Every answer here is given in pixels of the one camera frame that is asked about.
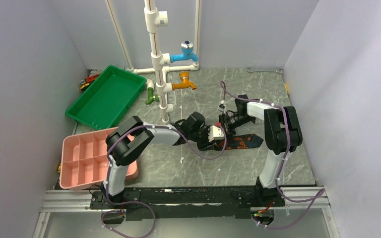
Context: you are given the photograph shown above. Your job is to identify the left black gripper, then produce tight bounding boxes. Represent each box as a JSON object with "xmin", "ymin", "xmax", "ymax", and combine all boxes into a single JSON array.
[{"xmin": 190, "ymin": 126, "xmax": 216, "ymax": 152}]

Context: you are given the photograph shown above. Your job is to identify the dark floral necktie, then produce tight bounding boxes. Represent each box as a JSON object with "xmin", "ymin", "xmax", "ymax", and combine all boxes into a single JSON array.
[{"xmin": 209, "ymin": 133, "xmax": 264, "ymax": 151}]

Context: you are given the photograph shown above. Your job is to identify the green plastic tray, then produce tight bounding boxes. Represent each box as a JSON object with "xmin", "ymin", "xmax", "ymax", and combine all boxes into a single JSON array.
[{"xmin": 65, "ymin": 65, "xmax": 146, "ymax": 130}]

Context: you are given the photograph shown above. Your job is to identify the pink compartment organizer box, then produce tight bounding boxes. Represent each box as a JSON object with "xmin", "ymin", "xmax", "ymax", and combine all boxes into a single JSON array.
[{"xmin": 59, "ymin": 128, "xmax": 139, "ymax": 191}]

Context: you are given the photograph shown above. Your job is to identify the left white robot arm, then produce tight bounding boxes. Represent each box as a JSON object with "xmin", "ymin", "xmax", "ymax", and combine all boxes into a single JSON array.
[{"xmin": 103, "ymin": 112, "xmax": 227, "ymax": 208}]

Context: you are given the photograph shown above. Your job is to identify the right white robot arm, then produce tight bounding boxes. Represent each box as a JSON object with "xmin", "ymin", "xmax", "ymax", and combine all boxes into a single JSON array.
[{"xmin": 219, "ymin": 95, "xmax": 303, "ymax": 206}]

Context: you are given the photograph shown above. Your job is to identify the orange faucet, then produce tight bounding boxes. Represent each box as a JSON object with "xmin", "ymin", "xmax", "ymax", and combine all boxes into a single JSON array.
[{"xmin": 172, "ymin": 71, "xmax": 197, "ymax": 91}]

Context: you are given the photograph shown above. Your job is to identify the green faucet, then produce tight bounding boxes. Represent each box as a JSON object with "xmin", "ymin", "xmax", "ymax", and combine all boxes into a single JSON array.
[{"xmin": 145, "ymin": 80, "xmax": 160, "ymax": 105}]

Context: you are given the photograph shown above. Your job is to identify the silver wrench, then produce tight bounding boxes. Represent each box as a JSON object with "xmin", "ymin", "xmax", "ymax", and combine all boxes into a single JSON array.
[{"xmin": 246, "ymin": 67, "xmax": 284, "ymax": 74}]

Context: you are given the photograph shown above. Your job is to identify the blue faucet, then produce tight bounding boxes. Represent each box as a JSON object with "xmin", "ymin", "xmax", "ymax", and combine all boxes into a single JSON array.
[{"xmin": 170, "ymin": 40, "xmax": 198, "ymax": 62}]

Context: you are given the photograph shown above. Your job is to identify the white pvc pipe assembly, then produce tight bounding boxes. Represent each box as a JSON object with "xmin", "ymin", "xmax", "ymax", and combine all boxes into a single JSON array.
[{"xmin": 106, "ymin": 0, "xmax": 201, "ymax": 123}]

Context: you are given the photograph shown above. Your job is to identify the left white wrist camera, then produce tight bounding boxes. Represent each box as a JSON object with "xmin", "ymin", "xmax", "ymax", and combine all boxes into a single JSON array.
[{"xmin": 208, "ymin": 125, "xmax": 225, "ymax": 142}]

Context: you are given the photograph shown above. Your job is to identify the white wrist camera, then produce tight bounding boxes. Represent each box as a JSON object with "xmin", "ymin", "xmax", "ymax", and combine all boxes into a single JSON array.
[
  {"xmin": 218, "ymin": 100, "xmax": 226, "ymax": 114},
  {"xmin": 208, "ymin": 125, "xmax": 225, "ymax": 142}
]

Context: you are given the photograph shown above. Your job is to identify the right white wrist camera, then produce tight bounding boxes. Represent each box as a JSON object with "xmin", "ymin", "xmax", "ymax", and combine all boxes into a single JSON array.
[{"xmin": 218, "ymin": 100, "xmax": 226, "ymax": 114}]

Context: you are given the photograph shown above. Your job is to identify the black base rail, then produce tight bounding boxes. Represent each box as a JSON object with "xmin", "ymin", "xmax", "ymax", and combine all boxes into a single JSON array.
[{"xmin": 90, "ymin": 185, "xmax": 285, "ymax": 221}]

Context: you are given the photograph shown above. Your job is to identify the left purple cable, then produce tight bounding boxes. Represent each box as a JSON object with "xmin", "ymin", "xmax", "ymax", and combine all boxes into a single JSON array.
[{"xmin": 100, "ymin": 124, "xmax": 228, "ymax": 238}]

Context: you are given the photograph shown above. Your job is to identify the purple cable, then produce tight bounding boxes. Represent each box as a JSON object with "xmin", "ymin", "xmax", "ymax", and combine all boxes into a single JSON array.
[
  {"xmin": 220, "ymin": 80, "xmax": 326, "ymax": 230},
  {"xmin": 100, "ymin": 124, "xmax": 228, "ymax": 238}
]

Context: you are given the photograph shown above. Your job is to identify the aluminium frame rail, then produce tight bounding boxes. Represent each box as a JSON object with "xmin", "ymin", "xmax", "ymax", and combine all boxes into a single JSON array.
[{"xmin": 34, "ymin": 185, "xmax": 340, "ymax": 238}]

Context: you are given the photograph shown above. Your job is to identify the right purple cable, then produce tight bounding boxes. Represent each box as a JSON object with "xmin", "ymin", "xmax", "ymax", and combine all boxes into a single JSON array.
[{"xmin": 220, "ymin": 80, "xmax": 326, "ymax": 230}]

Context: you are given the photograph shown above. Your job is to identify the red handled pliers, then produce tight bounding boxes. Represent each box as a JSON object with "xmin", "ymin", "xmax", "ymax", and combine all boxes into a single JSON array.
[{"xmin": 79, "ymin": 73, "xmax": 100, "ymax": 92}]

